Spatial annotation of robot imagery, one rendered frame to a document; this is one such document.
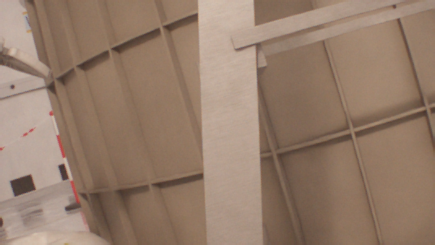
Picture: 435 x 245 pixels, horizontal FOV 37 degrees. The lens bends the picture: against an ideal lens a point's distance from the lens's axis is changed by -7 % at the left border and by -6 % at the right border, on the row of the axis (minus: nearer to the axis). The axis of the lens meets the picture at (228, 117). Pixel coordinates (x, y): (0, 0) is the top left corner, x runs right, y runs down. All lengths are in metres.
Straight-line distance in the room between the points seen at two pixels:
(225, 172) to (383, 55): 0.86
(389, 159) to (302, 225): 0.27
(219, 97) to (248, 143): 0.07
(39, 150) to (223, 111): 9.17
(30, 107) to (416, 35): 8.69
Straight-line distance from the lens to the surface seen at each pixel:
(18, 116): 9.94
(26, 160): 9.89
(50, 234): 1.75
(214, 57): 0.86
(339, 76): 1.63
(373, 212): 1.64
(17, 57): 1.40
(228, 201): 0.86
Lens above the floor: 0.55
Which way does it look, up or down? 2 degrees down
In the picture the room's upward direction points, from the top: 17 degrees counter-clockwise
